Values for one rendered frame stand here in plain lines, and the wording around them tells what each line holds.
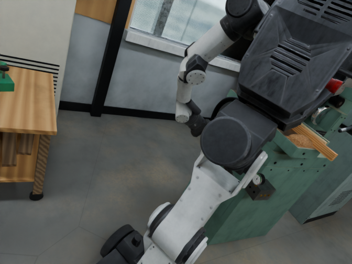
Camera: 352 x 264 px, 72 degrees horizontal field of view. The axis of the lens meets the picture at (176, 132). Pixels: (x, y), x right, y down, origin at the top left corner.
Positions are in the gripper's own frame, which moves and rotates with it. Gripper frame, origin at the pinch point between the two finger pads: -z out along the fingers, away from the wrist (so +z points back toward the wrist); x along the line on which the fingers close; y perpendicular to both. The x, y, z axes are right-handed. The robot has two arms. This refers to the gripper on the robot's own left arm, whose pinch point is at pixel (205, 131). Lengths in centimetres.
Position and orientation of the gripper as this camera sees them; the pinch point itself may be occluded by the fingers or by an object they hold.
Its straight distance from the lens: 133.6
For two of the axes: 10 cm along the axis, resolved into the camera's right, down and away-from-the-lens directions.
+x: 8.0, -5.4, -2.6
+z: -5.5, -4.9, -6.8
